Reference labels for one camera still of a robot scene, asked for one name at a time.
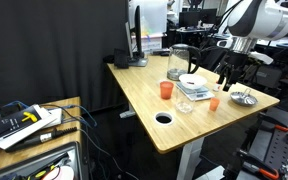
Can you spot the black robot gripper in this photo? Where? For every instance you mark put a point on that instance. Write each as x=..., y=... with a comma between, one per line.
x=234, y=62

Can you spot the small orange cup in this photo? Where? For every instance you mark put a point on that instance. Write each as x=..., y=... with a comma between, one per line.
x=214, y=102

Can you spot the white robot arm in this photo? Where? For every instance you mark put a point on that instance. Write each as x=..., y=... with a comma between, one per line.
x=249, y=21

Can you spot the white bowl with beans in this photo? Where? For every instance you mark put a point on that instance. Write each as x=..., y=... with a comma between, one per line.
x=192, y=81

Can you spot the clear glass bowl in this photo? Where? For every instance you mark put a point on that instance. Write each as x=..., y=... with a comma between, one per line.
x=182, y=103

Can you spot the large orange cup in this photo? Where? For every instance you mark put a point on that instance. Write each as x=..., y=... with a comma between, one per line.
x=166, y=88

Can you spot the steel strainer dish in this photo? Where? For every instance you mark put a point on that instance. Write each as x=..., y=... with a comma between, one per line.
x=244, y=98

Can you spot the digital kitchen scale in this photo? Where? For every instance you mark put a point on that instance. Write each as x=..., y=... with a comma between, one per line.
x=202, y=93

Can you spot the glass electric kettle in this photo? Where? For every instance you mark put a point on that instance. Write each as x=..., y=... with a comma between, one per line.
x=183, y=59

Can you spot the black computer monitor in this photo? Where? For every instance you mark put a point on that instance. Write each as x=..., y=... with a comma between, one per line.
x=136, y=57

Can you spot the small black box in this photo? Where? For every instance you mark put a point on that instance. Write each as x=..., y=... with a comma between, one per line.
x=120, y=59

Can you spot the desk cable grommet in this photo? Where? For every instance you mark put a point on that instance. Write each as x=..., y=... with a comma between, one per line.
x=163, y=118

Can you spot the black soldering iron handle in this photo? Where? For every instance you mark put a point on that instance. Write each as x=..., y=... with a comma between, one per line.
x=39, y=139

